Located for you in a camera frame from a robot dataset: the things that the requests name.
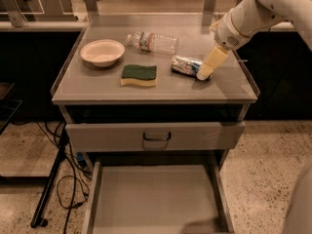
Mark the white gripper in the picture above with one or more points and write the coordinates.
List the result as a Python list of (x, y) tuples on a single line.
[(227, 32)]

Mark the silver blue redbull can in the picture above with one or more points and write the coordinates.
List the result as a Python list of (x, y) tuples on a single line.
[(188, 66)]

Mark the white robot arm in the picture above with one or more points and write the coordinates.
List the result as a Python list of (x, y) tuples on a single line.
[(272, 12)]

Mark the closed upper drawer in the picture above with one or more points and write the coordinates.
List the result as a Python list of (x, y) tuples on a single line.
[(128, 136)]

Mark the grey metal drawer cabinet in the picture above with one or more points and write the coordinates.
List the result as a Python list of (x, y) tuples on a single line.
[(86, 94)]

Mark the open middle drawer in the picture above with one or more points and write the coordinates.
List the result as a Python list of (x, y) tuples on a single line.
[(171, 199)]

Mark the clear plastic water bottle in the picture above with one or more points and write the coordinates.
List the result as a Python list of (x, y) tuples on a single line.
[(153, 42)]

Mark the green yellow sponge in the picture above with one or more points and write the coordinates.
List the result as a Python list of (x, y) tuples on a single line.
[(139, 75)]

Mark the white paper bowl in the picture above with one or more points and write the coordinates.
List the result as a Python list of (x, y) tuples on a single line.
[(102, 53)]

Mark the dark side table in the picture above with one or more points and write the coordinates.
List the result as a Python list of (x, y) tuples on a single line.
[(8, 105)]

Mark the black stand leg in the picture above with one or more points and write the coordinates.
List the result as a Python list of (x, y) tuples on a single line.
[(38, 219)]

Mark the white horizontal rail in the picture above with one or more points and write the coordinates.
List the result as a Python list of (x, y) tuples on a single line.
[(45, 26)]

